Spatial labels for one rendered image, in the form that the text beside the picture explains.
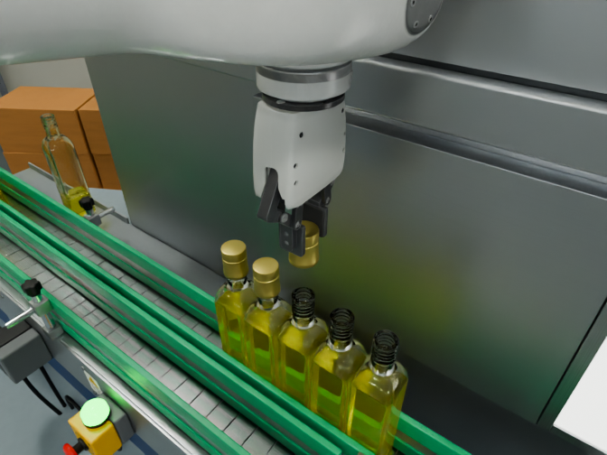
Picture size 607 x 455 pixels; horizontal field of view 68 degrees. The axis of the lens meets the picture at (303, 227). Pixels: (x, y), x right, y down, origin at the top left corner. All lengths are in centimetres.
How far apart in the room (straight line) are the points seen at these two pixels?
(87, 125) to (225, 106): 229
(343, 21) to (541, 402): 54
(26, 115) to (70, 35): 287
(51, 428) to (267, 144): 96
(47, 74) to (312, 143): 421
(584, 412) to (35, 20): 65
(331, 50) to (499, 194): 29
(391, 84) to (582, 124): 19
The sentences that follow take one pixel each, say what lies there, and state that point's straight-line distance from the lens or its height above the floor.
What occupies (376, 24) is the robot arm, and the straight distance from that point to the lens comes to 30.
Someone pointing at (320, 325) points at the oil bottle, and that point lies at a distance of 60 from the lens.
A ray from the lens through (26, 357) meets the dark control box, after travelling 108.
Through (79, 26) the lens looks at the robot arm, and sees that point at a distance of 27.
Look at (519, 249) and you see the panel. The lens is 54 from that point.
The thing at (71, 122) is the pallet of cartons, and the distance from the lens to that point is 301.
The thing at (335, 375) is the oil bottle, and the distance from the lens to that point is 58.
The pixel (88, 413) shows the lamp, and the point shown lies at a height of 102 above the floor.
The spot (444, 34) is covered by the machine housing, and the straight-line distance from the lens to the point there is 51.
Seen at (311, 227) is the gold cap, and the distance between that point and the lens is 50.
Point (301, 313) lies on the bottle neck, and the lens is 57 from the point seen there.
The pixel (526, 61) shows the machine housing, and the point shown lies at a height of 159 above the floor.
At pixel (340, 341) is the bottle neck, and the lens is 56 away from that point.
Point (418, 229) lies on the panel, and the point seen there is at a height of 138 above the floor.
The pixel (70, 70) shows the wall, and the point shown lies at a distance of 442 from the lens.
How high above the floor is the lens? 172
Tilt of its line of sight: 37 degrees down
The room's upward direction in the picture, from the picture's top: straight up
